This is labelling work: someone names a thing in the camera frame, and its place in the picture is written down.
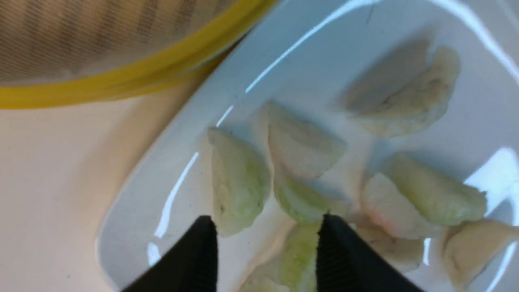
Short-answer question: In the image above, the white square plate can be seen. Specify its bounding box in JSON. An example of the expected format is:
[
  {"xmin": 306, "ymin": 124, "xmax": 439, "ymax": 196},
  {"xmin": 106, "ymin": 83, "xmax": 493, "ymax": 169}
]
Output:
[{"xmin": 97, "ymin": 0, "xmax": 518, "ymax": 292}]

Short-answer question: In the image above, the pink dumpling top of plate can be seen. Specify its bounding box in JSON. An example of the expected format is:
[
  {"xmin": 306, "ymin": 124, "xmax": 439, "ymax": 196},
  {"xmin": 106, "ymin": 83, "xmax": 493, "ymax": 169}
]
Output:
[{"xmin": 267, "ymin": 102, "xmax": 347, "ymax": 180}]

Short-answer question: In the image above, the pink dumpling of plate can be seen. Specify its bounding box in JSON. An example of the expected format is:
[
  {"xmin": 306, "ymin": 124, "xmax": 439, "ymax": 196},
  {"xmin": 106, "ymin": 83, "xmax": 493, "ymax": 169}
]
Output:
[
  {"xmin": 267, "ymin": 102, "xmax": 347, "ymax": 180},
  {"xmin": 360, "ymin": 173, "xmax": 444, "ymax": 240}
]

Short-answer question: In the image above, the pink dumpling middle of plate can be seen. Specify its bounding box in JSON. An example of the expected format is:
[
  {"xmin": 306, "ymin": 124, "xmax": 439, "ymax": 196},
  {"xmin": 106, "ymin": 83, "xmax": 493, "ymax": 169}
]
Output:
[{"xmin": 360, "ymin": 173, "xmax": 444, "ymax": 240}]

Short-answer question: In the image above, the pale dumpling plate bottom edge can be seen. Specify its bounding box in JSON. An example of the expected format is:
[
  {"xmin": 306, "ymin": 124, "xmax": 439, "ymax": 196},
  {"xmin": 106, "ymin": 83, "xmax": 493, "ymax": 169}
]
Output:
[{"xmin": 442, "ymin": 219, "xmax": 519, "ymax": 292}]

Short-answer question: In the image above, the white dumpling centre of plate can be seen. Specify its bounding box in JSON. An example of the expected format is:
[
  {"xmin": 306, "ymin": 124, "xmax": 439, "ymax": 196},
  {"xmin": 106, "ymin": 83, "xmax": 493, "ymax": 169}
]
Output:
[{"xmin": 355, "ymin": 225, "xmax": 425, "ymax": 273}]

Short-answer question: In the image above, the pale dumpling right of plate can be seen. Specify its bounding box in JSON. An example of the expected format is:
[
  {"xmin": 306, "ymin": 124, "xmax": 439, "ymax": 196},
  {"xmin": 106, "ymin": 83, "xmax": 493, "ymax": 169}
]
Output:
[{"xmin": 345, "ymin": 39, "xmax": 461, "ymax": 138}]

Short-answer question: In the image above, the small green dumpling on plate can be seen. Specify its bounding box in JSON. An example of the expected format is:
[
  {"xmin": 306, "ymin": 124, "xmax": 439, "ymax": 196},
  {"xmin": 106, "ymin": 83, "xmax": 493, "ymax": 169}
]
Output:
[{"xmin": 273, "ymin": 168, "xmax": 351, "ymax": 224}]

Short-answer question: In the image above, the yellow-rimmed bamboo steamer basket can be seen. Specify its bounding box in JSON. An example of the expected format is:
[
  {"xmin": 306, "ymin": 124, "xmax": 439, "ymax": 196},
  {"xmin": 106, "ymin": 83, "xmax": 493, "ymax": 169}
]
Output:
[{"xmin": 0, "ymin": 0, "xmax": 277, "ymax": 110}]

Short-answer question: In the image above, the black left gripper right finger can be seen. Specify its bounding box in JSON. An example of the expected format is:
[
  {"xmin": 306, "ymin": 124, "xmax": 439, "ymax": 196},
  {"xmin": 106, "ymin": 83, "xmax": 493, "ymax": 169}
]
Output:
[{"xmin": 315, "ymin": 214, "xmax": 422, "ymax": 292}]

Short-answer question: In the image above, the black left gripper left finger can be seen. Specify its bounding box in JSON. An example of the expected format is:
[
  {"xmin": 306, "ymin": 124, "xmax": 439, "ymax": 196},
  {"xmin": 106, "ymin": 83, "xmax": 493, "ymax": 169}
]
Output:
[{"xmin": 123, "ymin": 215, "xmax": 219, "ymax": 292}]

